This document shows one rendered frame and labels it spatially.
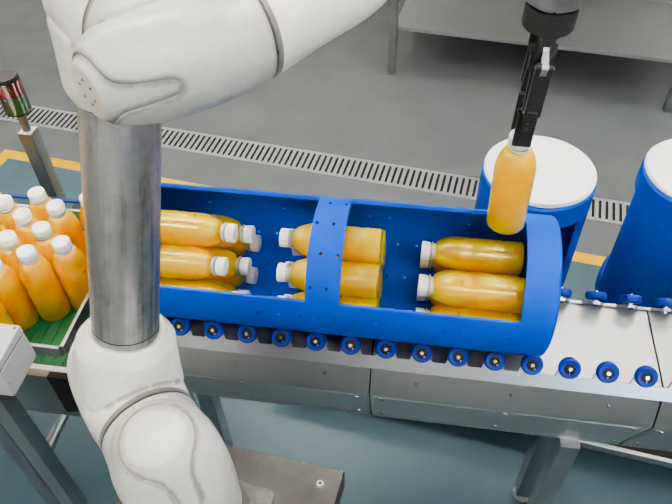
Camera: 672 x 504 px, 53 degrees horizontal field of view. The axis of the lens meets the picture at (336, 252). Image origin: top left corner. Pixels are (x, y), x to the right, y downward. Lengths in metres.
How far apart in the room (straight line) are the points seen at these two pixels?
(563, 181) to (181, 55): 1.27
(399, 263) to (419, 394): 0.29
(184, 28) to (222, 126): 3.05
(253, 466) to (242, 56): 0.76
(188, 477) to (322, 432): 1.50
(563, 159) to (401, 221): 0.53
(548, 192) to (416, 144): 1.86
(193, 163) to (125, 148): 2.63
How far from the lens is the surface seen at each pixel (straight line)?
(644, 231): 1.92
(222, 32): 0.67
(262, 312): 1.35
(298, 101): 3.84
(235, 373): 1.57
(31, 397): 1.74
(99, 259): 0.97
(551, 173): 1.79
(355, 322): 1.33
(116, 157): 0.87
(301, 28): 0.71
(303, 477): 1.20
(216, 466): 1.00
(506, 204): 1.24
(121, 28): 0.67
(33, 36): 4.90
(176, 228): 1.41
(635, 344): 1.62
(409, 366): 1.47
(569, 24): 1.05
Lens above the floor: 2.14
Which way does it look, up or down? 47 degrees down
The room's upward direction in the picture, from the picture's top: 2 degrees counter-clockwise
